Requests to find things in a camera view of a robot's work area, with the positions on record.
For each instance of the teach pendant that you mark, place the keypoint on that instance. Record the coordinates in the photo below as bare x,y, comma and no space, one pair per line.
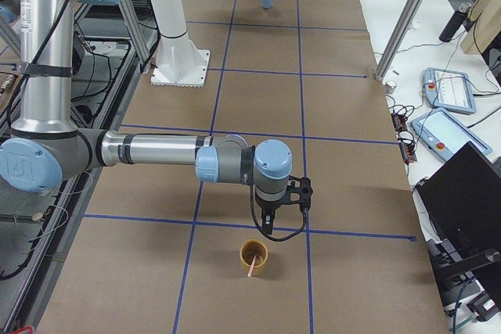
449,89
445,135

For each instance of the pink chopstick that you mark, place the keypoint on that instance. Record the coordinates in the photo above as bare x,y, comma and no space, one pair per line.
252,266

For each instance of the black water bottle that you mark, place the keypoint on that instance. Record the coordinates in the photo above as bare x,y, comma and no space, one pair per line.
454,23

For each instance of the aluminium frame post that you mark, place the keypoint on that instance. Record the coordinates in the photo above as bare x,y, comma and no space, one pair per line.
396,38

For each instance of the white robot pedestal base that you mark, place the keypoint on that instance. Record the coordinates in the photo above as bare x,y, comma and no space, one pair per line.
178,61

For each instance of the near teach pendant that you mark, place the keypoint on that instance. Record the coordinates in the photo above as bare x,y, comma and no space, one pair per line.
445,135

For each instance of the yellow wooden cup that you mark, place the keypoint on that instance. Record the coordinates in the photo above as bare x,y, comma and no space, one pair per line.
250,248

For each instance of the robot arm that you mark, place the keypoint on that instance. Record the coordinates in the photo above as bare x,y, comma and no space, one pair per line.
46,147

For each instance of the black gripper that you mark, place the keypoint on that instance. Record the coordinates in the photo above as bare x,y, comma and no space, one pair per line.
268,206

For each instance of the far teach pendant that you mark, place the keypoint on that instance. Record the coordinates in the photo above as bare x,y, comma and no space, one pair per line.
449,89

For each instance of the black laptop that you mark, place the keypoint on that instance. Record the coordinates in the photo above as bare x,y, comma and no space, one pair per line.
463,200

